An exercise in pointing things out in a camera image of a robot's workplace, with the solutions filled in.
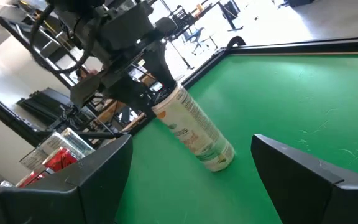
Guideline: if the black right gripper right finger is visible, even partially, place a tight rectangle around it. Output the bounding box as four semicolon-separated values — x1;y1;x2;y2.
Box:
250;134;358;224

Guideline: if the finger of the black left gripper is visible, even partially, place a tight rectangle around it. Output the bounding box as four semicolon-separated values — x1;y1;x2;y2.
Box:
144;46;178;91
109;77;155;118

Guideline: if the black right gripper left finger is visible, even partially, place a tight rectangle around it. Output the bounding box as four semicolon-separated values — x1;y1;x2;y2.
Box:
0;134;134;224

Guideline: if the blue chair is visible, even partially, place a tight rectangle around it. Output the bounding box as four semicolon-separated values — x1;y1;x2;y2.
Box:
183;26;213;57

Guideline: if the person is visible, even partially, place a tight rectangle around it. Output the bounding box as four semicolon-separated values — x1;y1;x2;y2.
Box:
75;67;101;82

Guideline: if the black office chair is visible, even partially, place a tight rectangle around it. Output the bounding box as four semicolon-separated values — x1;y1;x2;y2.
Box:
218;0;245;32

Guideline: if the green table mat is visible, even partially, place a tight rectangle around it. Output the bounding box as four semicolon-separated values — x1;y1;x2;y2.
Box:
116;52;358;224

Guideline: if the black rig strut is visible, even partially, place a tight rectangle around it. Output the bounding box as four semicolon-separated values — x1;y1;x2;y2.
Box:
0;85;119;147

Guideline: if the grey metal side table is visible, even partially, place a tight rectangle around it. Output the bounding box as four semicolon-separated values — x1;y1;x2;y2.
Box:
0;14;83;91

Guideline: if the black wire basket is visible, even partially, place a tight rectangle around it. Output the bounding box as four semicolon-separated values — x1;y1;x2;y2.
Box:
171;6;195;32

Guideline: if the black frame clamp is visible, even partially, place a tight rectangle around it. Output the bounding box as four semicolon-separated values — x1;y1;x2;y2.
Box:
225;35;247;52

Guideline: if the black aluminium table frame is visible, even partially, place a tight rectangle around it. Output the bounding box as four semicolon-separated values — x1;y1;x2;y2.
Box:
129;34;358;138

